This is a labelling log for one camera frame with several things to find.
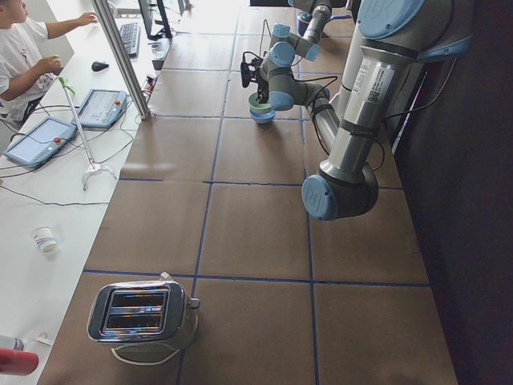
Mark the near teach pendant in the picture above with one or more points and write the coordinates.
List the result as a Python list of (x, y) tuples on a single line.
[(41, 143)]

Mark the aluminium frame post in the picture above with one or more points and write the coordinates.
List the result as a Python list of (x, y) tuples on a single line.
[(111, 31)]

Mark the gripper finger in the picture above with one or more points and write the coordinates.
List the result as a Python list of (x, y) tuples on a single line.
[(262, 97)]

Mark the far teach pendant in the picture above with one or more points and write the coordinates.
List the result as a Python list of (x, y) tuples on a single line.
[(101, 109)]

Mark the black monitor stand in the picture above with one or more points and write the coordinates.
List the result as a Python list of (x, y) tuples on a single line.
[(155, 19)]

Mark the black keyboard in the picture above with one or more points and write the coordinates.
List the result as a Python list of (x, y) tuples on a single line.
[(130, 37)]

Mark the black computer mouse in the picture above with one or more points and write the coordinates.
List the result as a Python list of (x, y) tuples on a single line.
[(97, 66)]

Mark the blue saucepan with lid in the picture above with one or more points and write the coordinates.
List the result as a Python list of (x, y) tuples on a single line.
[(303, 20)]

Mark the silver toaster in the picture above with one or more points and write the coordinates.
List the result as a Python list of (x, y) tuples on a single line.
[(145, 323)]

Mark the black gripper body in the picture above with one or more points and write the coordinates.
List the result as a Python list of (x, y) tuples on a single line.
[(262, 85)]

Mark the red bottle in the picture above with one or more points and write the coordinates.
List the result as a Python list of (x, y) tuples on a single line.
[(14, 359)]

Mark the green bowl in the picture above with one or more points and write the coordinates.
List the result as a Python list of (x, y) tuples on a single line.
[(256, 106)]

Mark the seated person white shirt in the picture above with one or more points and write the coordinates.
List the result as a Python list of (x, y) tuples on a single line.
[(26, 75)]

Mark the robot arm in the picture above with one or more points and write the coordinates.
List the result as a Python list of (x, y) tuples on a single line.
[(275, 75), (388, 37)]

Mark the paper cup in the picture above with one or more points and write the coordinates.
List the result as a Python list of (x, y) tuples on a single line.
[(44, 238)]

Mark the blue bowl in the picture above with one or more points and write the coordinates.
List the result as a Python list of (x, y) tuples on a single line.
[(262, 118)]

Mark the teach pendant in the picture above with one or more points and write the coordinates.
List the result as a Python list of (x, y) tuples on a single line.
[(41, 143), (101, 109)]

